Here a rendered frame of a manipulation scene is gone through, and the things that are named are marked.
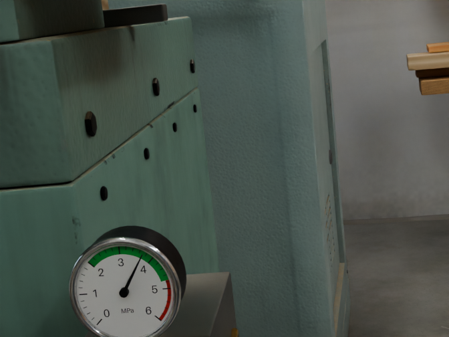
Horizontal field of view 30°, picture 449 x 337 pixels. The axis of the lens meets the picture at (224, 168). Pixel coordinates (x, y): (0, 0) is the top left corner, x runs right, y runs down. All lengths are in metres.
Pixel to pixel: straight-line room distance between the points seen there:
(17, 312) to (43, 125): 0.12
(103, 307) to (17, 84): 0.15
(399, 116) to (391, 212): 0.34
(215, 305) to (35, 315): 0.12
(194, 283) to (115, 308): 0.13
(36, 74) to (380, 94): 2.48
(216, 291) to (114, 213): 0.10
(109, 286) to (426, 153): 2.56
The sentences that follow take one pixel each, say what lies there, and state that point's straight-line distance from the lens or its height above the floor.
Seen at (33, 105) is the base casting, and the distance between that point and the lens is 0.52.
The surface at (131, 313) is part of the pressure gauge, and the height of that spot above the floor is 0.65.
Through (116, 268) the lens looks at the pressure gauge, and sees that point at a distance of 0.47.
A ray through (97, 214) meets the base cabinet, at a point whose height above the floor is 0.68.
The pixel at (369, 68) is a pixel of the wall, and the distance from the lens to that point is 2.94.
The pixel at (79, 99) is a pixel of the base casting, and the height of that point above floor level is 0.76.
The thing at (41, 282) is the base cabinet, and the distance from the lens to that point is 0.55.
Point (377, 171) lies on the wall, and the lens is 3.00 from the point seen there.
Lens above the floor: 0.81
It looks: 11 degrees down
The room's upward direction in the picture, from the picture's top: 6 degrees counter-clockwise
